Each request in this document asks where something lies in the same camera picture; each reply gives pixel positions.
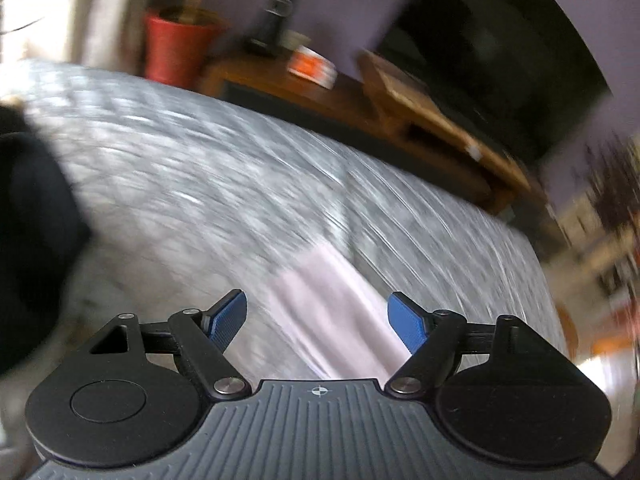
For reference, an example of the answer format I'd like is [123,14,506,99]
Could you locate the black television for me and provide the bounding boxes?
[374,0,617,167]

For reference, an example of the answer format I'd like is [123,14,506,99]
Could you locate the white wall socket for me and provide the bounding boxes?
[281,29,312,52]

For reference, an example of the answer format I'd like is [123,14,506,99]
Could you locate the orange wooden chair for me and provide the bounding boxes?
[554,304,582,362]

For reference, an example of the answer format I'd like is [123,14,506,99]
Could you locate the lavender garment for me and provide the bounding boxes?
[264,241,407,382]

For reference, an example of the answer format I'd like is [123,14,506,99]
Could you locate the grey quilted bedspread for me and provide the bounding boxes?
[0,57,568,480]

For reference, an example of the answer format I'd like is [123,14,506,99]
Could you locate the dark wooden cabinet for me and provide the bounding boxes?
[201,54,551,222]

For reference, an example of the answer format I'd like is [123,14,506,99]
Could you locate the orange tissue box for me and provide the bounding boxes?
[286,44,338,87]

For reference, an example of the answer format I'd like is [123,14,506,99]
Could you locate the dried purple flowers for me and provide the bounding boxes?
[584,134,640,233]

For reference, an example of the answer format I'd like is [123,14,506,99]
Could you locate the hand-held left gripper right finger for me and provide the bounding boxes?
[385,291,547,403]

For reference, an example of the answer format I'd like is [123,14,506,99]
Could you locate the red plant pot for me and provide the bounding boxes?
[144,6,227,87]

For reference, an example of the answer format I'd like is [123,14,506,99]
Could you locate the black cylindrical speaker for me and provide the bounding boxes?
[246,0,297,57]

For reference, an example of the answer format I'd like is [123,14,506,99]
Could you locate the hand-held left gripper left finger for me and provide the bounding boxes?
[89,288,252,403]

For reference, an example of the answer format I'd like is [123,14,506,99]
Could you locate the beige curtain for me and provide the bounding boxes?
[69,0,152,77]

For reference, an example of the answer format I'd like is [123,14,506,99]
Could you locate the navy jacket orange lining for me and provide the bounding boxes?
[0,104,94,377]

